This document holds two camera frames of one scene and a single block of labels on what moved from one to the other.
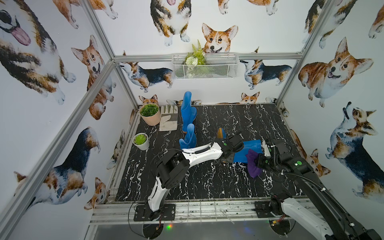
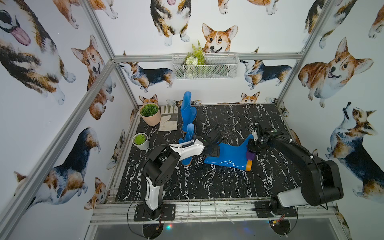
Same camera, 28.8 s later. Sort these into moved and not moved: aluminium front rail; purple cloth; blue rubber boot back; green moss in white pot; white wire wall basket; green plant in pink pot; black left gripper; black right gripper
Moved: purple cloth; black right gripper; black left gripper; blue rubber boot back
Not moved: white wire wall basket; green plant in pink pot; green moss in white pot; aluminium front rail
